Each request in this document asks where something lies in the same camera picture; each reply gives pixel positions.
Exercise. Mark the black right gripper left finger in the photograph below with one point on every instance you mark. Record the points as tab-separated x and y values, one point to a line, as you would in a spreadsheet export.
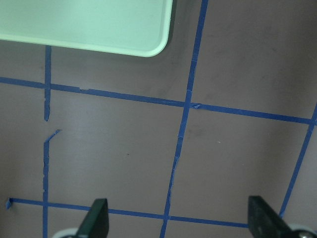
96	222

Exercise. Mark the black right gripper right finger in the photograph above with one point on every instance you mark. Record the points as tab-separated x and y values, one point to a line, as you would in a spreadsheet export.
264	222

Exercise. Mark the mint green tray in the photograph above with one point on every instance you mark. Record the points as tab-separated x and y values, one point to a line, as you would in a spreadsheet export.
127	27

